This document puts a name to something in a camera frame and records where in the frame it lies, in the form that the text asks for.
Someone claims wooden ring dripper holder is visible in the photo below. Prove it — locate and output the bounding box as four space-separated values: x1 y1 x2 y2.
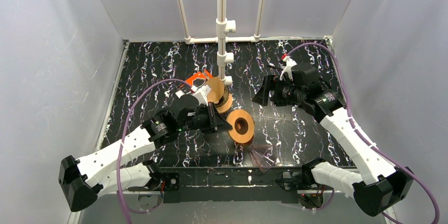
214 94 233 114

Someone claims brown paper coffee filter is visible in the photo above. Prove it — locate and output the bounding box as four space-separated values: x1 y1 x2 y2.
205 77 225 104

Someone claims pink translucent plastic dripper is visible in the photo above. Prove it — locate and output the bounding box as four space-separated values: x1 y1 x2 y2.
249 145 277 172

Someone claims clear glass ribbed dripper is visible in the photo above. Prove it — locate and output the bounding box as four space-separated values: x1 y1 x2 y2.
218 86 230 107

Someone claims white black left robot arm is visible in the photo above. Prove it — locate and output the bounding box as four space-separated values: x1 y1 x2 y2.
58 96 232 212

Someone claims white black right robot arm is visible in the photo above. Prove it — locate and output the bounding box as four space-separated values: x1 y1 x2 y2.
252 64 413 217

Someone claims orange coffee filter box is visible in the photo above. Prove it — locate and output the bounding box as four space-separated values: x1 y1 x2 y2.
175 69 212 98

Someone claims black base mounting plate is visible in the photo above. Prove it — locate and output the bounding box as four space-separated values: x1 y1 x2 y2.
127 166 326 209

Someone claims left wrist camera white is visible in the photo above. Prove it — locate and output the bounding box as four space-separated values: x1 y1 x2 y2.
192 86 211 106

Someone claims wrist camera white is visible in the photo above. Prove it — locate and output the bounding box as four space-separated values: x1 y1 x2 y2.
280 54 297 81
192 86 211 106

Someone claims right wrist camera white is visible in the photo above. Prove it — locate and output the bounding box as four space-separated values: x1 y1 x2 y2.
280 54 297 81

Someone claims white PVC pipe frame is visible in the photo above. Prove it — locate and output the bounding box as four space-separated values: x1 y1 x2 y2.
177 0 265 86

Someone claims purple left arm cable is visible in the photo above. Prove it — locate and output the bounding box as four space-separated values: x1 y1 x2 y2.
116 79 191 224

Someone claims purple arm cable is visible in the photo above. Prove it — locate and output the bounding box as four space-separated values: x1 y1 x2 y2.
116 79 191 224
285 43 441 224

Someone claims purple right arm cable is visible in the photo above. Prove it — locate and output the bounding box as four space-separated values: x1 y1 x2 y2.
285 43 441 224

